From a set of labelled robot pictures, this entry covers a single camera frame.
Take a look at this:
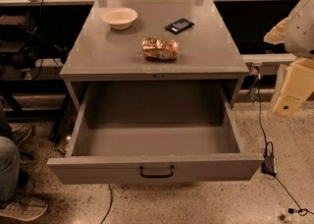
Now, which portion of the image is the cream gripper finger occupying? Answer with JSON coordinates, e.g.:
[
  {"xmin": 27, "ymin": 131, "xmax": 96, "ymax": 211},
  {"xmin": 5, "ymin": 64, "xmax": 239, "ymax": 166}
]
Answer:
[{"xmin": 264, "ymin": 18, "xmax": 288, "ymax": 45}]

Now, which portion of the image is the grey top drawer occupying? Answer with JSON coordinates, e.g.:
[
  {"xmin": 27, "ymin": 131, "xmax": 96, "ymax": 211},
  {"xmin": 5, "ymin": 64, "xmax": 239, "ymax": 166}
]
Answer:
[{"xmin": 48, "ymin": 81, "xmax": 263, "ymax": 184}]

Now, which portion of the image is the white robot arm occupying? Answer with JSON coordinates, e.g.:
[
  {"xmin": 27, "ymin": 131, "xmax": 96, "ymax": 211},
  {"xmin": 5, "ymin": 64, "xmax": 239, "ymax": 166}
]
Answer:
[{"xmin": 264, "ymin": 0, "xmax": 314, "ymax": 118}]

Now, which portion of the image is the grey metal drawer cabinet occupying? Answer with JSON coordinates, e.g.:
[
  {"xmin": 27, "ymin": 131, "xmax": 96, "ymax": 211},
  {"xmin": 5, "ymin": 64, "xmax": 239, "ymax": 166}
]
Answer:
[{"xmin": 61, "ymin": 0, "xmax": 248, "ymax": 107}]

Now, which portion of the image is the black power adapter on floor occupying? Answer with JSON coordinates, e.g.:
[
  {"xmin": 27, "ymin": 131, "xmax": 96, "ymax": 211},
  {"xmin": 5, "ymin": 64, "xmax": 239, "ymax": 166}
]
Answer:
[{"xmin": 261, "ymin": 156, "xmax": 277, "ymax": 177}]

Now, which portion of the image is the black calculator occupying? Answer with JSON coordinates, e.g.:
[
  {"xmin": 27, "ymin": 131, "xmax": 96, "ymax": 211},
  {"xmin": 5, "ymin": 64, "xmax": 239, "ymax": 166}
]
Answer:
[{"xmin": 165, "ymin": 18, "xmax": 194, "ymax": 34}]

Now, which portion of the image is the golden foil snack bag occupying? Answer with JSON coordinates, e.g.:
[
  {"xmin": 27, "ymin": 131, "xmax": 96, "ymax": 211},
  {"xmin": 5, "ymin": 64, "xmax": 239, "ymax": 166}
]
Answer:
[{"xmin": 141, "ymin": 37, "xmax": 179, "ymax": 60}]

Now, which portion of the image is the white paper bowl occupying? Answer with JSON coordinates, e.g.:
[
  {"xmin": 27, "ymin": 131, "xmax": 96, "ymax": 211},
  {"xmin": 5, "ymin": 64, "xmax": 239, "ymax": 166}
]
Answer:
[{"xmin": 101, "ymin": 7, "xmax": 137, "ymax": 30}]

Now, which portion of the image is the dark equipment on left shelf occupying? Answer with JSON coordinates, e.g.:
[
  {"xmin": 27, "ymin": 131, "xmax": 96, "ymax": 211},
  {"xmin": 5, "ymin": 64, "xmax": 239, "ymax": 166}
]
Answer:
[{"xmin": 0, "ymin": 12, "xmax": 69, "ymax": 80}]

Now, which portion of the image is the person leg in jeans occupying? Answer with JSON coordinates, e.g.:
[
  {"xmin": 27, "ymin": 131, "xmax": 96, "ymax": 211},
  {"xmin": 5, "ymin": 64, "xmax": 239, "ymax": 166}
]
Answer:
[{"xmin": 0, "ymin": 104, "xmax": 20, "ymax": 205}]

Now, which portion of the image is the white sneaker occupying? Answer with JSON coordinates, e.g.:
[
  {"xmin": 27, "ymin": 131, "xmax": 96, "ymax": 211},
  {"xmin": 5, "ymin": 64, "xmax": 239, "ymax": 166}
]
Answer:
[{"xmin": 0, "ymin": 196, "xmax": 48, "ymax": 222}]

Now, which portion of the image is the black cable on floor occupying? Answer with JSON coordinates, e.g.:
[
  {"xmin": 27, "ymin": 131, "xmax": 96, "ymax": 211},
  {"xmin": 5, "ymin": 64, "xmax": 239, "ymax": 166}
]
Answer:
[{"xmin": 253, "ymin": 65, "xmax": 314, "ymax": 217}]

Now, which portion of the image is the black top drawer handle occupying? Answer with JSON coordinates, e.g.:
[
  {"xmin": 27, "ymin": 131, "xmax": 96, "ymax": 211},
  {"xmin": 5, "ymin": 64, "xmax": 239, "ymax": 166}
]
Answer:
[{"xmin": 138, "ymin": 166, "xmax": 175, "ymax": 179}]

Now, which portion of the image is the black cable under cabinet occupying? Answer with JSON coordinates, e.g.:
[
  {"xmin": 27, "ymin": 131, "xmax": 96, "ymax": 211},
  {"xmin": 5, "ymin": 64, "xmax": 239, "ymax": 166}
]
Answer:
[{"xmin": 99, "ymin": 183, "xmax": 114, "ymax": 224}]

